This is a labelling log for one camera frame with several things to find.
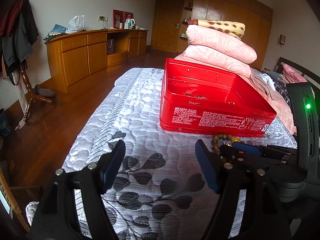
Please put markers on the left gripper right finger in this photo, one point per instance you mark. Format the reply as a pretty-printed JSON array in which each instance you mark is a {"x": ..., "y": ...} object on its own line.
[{"x": 236, "y": 175}]

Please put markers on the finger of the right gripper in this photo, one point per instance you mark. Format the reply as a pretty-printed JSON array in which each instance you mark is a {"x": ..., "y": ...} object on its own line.
[{"x": 252, "y": 150}]

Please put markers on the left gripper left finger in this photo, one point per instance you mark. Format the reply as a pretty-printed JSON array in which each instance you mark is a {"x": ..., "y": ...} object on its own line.
[{"x": 56, "y": 216}]

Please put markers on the pink bedspread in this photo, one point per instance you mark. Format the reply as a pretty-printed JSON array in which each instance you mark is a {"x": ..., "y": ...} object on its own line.
[{"x": 277, "y": 102}]

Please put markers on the grey leaf-pattern quilted mat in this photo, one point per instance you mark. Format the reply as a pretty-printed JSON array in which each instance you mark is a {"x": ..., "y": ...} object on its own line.
[{"x": 159, "y": 191}]

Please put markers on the plaid folded clothes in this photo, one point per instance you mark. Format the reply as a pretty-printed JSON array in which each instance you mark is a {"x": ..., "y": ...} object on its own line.
[{"x": 282, "y": 90}]

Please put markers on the white cloth on bed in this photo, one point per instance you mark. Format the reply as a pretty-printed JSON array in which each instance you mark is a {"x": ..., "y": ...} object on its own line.
[{"x": 268, "y": 80}]

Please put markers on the red tin box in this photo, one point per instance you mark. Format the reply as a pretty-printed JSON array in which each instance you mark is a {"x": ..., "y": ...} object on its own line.
[{"x": 199, "y": 99}]

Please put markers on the pink folded clothes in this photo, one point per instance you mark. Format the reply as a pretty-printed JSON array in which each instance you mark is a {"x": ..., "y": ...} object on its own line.
[{"x": 293, "y": 76}]

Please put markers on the dark wooden headboard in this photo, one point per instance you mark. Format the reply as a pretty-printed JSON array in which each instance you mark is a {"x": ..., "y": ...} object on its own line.
[{"x": 310, "y": 76}]

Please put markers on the lower pink folded quilt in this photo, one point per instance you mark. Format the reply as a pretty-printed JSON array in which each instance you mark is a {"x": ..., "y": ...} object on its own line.
[{"x": 211, "y": 57}]

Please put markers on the wooden coat stand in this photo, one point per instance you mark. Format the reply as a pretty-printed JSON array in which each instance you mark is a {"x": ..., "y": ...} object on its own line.
[{"x": 33, "y": 97}]

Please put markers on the grey slipper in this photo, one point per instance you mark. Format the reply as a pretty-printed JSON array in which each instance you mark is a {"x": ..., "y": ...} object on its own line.
[{"x": 45, "y": 92}]

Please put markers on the spotted yellow folded blanket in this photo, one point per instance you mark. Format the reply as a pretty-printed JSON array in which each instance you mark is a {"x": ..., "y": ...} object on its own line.
[{"x": 234, "y": 29}]

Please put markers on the wooden sideboard cabinet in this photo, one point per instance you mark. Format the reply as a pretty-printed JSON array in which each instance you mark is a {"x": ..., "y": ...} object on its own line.
[{"x": 83, "y": 55}]

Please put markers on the grey gift bag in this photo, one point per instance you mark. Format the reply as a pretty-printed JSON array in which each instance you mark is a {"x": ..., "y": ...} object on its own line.
[{"x": 110, "y": 46}]

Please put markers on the dark grey hanging coat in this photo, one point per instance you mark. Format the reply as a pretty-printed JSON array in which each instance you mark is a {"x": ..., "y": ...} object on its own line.
[{"x": 16, "y": 47}]

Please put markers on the white electric kettle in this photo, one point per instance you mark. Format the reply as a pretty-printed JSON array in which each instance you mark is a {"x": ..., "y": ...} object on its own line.
[{"x": 129, "y": 22}]

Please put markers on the blue cloth on sideboard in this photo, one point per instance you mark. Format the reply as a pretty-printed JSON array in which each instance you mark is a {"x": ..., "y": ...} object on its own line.
[{"x": 56, "y": 31}]

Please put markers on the white plastic bag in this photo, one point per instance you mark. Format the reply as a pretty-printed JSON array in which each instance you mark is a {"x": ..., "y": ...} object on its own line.
[{"x": 76, "y": 24}]

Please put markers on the red hanging jacket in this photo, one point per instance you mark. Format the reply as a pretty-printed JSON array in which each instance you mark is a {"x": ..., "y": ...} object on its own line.
[{"x": 8, "y": 19}]

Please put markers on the wall phone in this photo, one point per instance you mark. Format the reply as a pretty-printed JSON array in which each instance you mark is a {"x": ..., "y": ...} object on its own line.
[{"x": 282, "y": 39}]

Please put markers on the wooden wardrobe wall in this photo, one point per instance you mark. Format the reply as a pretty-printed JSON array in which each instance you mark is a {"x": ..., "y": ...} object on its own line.
[{"x": 171, "y": 18}]

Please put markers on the red picture frame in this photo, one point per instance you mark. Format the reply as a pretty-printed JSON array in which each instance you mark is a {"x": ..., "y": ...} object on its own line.
[{"x": 119, "y": 17}]

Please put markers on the wall power socket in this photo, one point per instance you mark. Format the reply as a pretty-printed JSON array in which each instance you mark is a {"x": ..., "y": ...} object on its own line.
[{"x": 102, "y": 18}]

